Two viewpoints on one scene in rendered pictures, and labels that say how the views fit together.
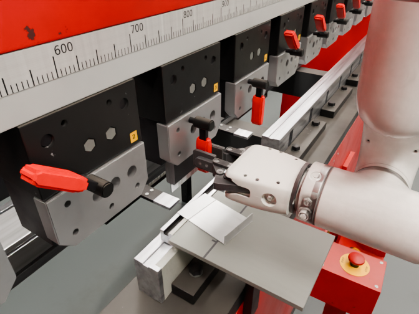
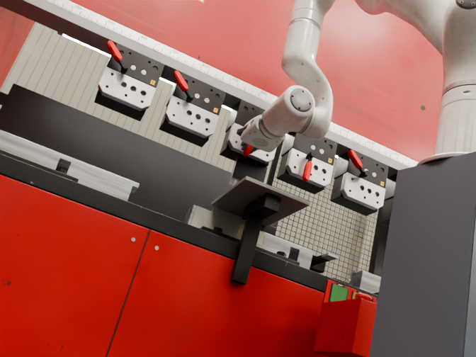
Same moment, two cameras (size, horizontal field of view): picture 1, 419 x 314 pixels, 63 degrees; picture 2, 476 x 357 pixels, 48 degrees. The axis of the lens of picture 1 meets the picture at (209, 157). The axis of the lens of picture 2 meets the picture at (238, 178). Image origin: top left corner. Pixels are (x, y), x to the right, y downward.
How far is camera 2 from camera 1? 1.47 m
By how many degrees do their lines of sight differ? 68
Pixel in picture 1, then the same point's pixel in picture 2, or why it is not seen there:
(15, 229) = not seen: hidden behind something
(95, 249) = not seen: outside the picture
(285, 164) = not seen: hidden behind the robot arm
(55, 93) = (196, 73)
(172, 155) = (231, 137)
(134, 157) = (211, 116)
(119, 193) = (197, 122)
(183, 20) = (260, 93)
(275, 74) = (344, 183)
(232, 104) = (289, 160)
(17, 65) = (190, 60)
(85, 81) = (207, 78)
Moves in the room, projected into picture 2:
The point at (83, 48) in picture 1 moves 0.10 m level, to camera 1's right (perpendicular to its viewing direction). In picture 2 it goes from (211, 70) to (237, 64)
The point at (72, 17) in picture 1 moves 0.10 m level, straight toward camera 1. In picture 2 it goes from (212, 61) to (202, 40)
